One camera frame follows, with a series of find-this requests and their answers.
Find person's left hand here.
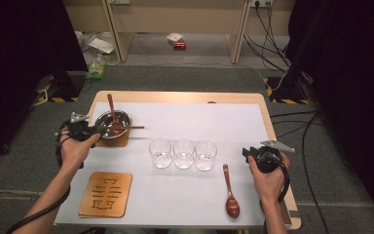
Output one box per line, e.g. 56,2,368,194
59,130,101,170

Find square wooden coaster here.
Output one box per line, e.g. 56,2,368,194
93,120,132,148
78,171,133,218

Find black power cable bundle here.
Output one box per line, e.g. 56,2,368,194
243,3,293,73

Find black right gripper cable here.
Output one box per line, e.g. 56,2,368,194
260,161,290,213

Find row of wooden chopsticks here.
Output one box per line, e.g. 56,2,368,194
280,198,293,226

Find brown wooden spoon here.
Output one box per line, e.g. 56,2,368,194
222,164,242,219
106,94,125,132

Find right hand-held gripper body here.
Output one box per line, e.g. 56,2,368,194
255,139,296,174

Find white wall socket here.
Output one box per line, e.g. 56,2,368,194
250,0,274,8

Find white table mat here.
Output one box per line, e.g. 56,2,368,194
54,101,293,227

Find clear drinking glass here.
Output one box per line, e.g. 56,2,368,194
148,137,173,169
171,139,196,170
194,140,218,172

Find black curtain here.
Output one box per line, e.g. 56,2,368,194
285,0,374,228
0,0,89,164

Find white paper box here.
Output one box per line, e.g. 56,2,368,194
87,35,116,56

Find beige wooden desk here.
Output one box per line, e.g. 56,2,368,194
101,0,252,65

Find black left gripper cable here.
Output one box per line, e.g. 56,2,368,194
6,120,71,234

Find crumpled white bag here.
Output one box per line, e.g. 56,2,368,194
166,32,184,44

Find stainless steel bowl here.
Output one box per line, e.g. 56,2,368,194
93,110,132,140

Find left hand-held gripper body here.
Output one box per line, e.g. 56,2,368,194
57,111,92,142

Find person's right hand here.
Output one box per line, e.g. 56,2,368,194
247,152,290,204

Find black stand base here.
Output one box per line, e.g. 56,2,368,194
35,71,87,103
262,76,311,105

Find green plastic packet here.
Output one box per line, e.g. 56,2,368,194
85,53,107,81

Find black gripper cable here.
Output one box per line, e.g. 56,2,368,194
260,161,290,213
6,120,71,234

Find black floor cables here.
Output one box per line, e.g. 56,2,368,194
270,110,330,234

